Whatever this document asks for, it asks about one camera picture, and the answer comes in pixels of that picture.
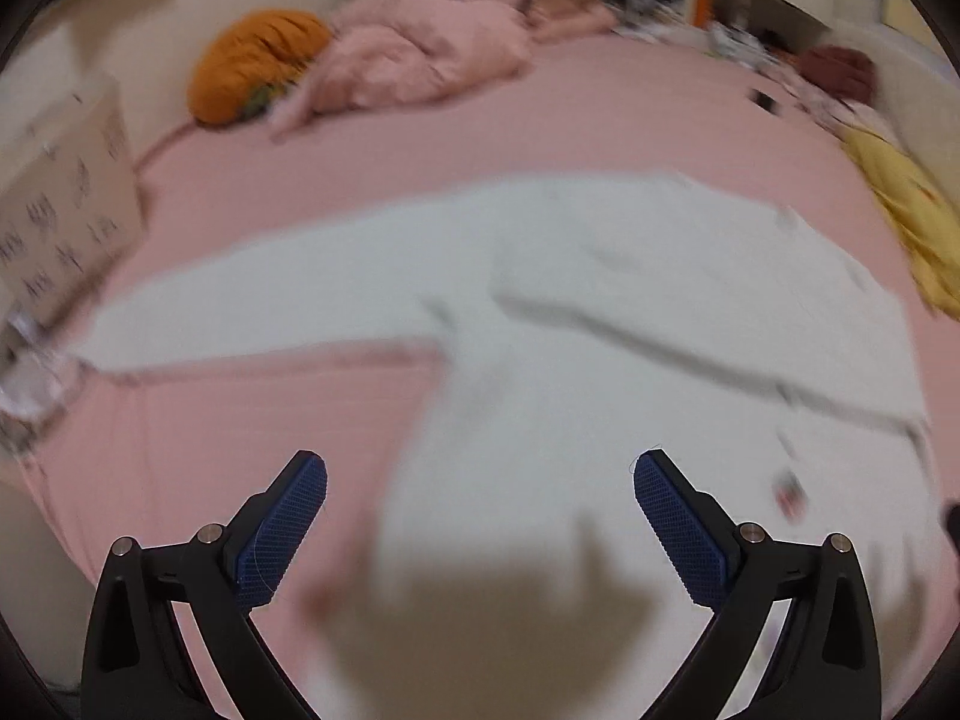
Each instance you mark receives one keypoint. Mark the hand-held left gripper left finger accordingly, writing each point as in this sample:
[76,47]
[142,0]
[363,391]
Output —
[289,517]

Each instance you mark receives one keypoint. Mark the orange pumpkin pillow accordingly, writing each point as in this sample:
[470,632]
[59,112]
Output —
[247,67]

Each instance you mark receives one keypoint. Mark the yellow cloth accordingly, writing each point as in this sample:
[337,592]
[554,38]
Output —
[907,202]

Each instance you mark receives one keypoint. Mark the clear plastic wrap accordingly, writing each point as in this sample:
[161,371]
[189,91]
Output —
[37,382]

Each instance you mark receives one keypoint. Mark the printed cardboard box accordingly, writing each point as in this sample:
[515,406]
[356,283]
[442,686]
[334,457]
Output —
[67,202]

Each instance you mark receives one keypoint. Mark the pink comforter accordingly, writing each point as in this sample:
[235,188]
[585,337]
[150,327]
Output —
[420,45]

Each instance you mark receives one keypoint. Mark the dark red cloth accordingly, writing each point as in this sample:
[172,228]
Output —
[840,71]

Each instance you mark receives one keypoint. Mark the orange bottle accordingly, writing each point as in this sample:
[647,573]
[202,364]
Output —
[703,6]

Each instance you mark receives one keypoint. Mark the small black device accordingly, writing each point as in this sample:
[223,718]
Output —
[765,100]

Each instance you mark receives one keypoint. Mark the white fleece garment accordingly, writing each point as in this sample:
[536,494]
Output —
[562,390]

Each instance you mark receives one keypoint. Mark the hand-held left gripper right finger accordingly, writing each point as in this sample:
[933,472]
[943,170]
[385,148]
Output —
[682,532]

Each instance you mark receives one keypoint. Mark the pink bed sheet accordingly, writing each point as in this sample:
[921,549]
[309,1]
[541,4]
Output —
[600,120]

